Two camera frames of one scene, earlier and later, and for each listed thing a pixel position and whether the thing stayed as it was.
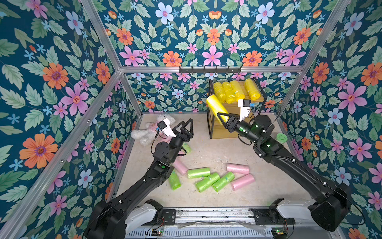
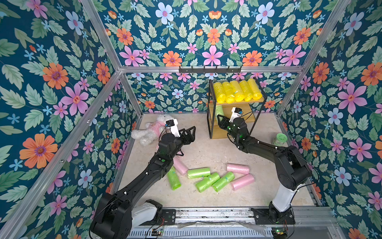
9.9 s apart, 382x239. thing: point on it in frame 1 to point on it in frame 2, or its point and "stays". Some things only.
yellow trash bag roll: (239, 95) stays
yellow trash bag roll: (215, 106) to (246, 90)
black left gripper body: (178, 141) stays
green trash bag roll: (187, 147) to (219, 111)
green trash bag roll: (207, 181) stays
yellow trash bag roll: (220, 92) stays
